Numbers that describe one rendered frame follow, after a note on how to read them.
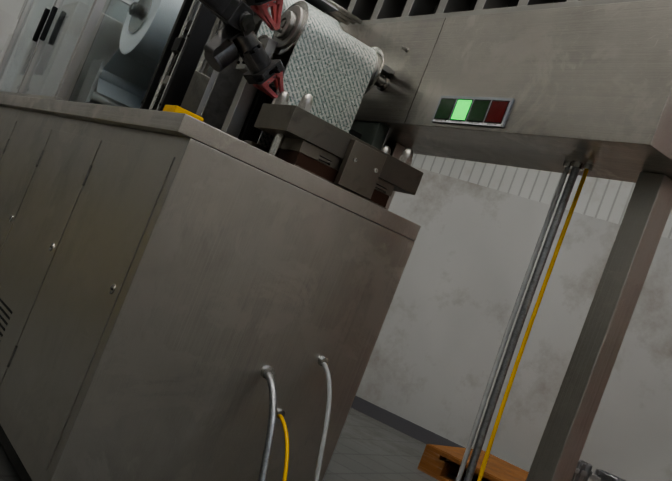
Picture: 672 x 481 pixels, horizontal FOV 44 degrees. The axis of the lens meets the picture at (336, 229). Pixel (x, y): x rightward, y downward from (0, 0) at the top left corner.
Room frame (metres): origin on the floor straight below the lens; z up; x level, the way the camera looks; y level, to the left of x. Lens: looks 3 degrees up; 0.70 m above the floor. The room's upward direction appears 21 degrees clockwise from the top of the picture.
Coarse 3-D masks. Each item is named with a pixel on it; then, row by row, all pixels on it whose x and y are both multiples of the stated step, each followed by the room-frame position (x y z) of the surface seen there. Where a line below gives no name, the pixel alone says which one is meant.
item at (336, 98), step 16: (288, 64) 2.02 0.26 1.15; (304, 64) 2.04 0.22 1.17; (320, 64) 2.06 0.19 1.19; (288, 80) 2.03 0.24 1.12; (304, 80) 2.05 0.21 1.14; (320, 80) 2.07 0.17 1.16; (336, 80) 2.09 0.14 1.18; (352, 80) 2.12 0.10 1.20; (320, 96) 2.08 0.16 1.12; (336, 96) 2.10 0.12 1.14; (352, 96) 2.13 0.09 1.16; (320, 112) 2.09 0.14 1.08; (336, 112) 2.11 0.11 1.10; (352, 112) 2.14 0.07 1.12
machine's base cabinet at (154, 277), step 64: (0, 128) 3.08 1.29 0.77; (64, 128) 2.40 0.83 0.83; (128, 128) 1.97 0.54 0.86; (0, 192) 2.75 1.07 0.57; (64, 192) 2.19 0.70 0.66; (128, 192) 1.82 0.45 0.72; (192, 192) 1.68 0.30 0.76; (256, 192) 1.75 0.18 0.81; (0, 256) 2.48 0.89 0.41; (64, 256) 2.02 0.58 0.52; (128, 256) 1.70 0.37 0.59; (192, 256) 1.71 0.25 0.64; (256, 256) 1.79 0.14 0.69; (320, 256) 1.87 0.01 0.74; (384, 256) 1.96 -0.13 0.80; (0, 320) 2.27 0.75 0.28; (64, 320) 1.88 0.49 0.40; (128, 320) 1.67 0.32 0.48; (192, 320) 1.74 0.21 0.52; (256, 320) 1.82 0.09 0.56; (320, 320) 1.91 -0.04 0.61; (0, 384) 2.09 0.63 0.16; (64, 384) 1.75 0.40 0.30; (128, 384) 1.70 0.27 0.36; (192, 384) 1.77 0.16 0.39; (256, 384) 1.85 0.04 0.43; (320, 384) 1.94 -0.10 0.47; (64, 448) 1.66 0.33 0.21; (128, 448) 1.72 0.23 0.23; (192, 448) 1.80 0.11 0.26; (256, 448) 1.89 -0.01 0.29
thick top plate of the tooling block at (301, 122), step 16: (272, 112) 1.91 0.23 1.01; (288, 112) 1.85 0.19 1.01; (304, 112) 1.84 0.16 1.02; (272, 128) 1.88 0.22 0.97; (288, 128) 1.83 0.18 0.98; (304, 128) 1.85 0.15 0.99; (320, 128) 1.87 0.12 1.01; (336, 128) 1.89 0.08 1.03; (320, 144) 1.88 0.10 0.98; (336, 144) 1.90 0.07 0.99; (368, 144) 1.95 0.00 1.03; (384, 176) 1.99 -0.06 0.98; (400, 176) 2.01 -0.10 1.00; (416, 176) 2.04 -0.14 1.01
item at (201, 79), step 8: (216, 24) 2.70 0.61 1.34; (216, 32) 2.70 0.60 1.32; (208, 40) 2.71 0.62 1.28; (200, 64) 2.71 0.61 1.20; (208, 64) 2.71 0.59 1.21; (200, 72) 2.71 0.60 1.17; (192, 80) 2.67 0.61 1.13; (200, 80) 2.68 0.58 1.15; (208, 80) 2.70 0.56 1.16; (192, 88) 2.67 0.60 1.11; (200, 88) 2.69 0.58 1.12; (184, 96) 2.67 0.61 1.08; (192, 96) 2.68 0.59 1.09; (200, 96) 2.69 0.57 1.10; (184, 104) 2.67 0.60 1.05; (192, 104) 2.69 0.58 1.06; (192, 112) 2.69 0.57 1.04
